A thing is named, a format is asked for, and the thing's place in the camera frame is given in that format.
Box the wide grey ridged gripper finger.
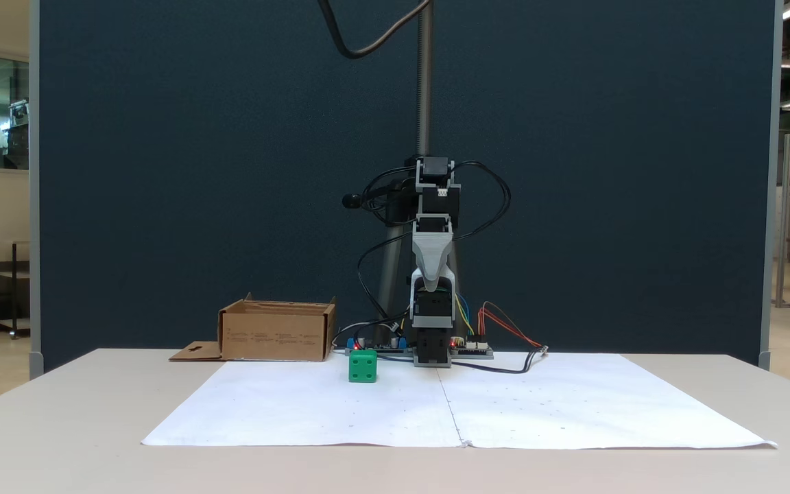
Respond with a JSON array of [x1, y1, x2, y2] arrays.
[[411, 232, 455, 287]]

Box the green dice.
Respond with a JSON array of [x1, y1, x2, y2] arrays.
[[348, 349, 378, 383]]

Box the blue circuit board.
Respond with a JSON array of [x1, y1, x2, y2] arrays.
[[344, 334, 411, 356]]

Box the brown cardboard box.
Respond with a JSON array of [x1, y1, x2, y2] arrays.
[[169, 293, 337, 363]]

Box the white paper sheet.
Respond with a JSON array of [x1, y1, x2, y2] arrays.
[[141, 360, 464, 448], [436, 353, 778, 450]]

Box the dark blue partition panel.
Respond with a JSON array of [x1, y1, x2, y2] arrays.
[[29, 0, 781, 375]]

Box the black servo cable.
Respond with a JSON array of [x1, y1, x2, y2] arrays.
[[453, 161, 512, 242], [357, 167, 418, 325]]

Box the yellow jumper wire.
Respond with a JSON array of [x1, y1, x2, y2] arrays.
[[457, 294, 476, 337]]

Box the circuit board with jumper wires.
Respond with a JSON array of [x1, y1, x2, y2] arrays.
[[450, 336, 494, 360]]

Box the orange red wire pair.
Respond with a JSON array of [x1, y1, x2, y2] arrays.
[[477, 302, 545, 351]]

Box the black twin cable white connector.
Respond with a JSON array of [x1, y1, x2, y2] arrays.
[[450, 346, 548, 375]]

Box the grey hanging cable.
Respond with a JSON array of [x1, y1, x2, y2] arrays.
[[318, 0, 433, 60]]

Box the framed wall window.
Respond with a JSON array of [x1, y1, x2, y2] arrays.
[[0, 47, 30, 178]]

